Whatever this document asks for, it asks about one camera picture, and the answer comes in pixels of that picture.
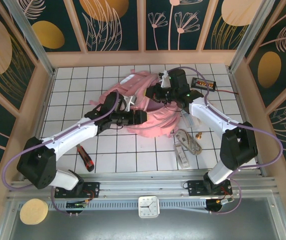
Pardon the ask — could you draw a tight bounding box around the aluminium mounting rail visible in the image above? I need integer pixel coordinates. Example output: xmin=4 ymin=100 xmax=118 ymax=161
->
xmin=7 ymin=176 xmax=280 ymax=198

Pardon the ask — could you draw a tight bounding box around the black board with orange connectors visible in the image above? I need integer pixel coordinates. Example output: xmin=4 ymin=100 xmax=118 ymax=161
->
xmin=191 ymin=77 xmax=216 ymax=93

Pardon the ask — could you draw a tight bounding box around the round wooden disc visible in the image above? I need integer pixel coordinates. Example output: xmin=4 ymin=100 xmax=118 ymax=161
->
xmin=19 ymin=198 xmax=49 ymax=225

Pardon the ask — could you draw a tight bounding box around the grey metal panel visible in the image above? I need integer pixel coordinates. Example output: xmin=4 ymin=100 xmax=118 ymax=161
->
xmin=0 ymin=197 xmax=286 ymax=240

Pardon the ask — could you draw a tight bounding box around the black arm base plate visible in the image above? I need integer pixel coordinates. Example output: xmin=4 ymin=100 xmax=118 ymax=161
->
xmin=54 ymin=181 xmax=100 ymax=199
xmin=187 ymin=179 xmax=233 ymax=197

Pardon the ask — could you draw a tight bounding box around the aluminium frame post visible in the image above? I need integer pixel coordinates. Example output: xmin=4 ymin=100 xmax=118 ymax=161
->
xmin=4 ymin=0 xmax=56 ymax=76
xmin=229 ymin=0 xmax=276 ymax=73

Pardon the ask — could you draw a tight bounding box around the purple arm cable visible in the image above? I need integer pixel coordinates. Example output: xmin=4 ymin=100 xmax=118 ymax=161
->
xmin=2 ymin=91 xmax=122 ymax=216
xmin=167 ymin=66 xmax=283 ymax=216

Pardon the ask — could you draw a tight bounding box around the clear packaged ruler set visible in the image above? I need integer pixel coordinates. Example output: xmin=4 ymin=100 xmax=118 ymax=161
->
xmin=181 ymin=111 xmax=200 ymax=129

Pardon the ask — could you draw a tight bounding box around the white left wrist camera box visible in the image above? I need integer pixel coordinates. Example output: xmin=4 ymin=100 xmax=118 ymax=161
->
xmin=121 ymin=95 xmax=136 ymax=113

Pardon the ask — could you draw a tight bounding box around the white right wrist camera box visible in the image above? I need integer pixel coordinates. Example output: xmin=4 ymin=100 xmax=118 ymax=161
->
xmin=158 ymin=70 xmax=171 ymax=88

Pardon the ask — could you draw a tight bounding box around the pink backpack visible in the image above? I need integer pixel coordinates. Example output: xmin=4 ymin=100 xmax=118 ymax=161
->
xmin=89 ymin=70 xmax=181 ymax=138

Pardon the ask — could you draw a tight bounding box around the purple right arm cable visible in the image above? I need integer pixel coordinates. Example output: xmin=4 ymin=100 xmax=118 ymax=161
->
xmin=167 ymin=66 xmax=283 ymax=216

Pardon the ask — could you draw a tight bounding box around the grey slotted cable duct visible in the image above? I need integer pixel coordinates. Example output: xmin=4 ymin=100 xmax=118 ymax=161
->
xmin=19 ymin=198 xmax=208 ymax=211

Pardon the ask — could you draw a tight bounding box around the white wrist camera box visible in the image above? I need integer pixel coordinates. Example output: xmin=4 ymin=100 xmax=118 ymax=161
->
xmin=158 ymin=70 xmax=171 ymax=88
xmin=121 ymin=95 xmax=136 ymax=113

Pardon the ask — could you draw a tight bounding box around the orange and black utility knife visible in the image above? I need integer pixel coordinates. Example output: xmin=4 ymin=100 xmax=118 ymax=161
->
xmin=76 ymin=144 xmax=95 ymax=173

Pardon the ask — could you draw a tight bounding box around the long clear blister pack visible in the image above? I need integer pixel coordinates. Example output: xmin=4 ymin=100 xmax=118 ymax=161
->
xmin=173 ymin=142 xmax=191 ymax=170

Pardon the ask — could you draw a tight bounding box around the white square clock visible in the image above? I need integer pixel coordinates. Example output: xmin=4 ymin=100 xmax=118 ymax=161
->
xmin=138 ymin=196 xmax=160 ymax=219

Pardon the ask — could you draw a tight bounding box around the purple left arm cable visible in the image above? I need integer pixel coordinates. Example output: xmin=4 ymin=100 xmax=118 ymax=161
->
xmin=2 ymin=91 xmax=122 ymax=216

